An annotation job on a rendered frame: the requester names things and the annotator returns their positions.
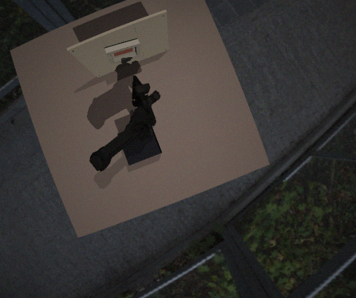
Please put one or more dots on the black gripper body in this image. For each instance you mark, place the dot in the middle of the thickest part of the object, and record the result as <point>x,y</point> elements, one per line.
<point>140,99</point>

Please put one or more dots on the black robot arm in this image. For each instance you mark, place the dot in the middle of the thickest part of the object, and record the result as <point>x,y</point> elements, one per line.
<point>136,128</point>

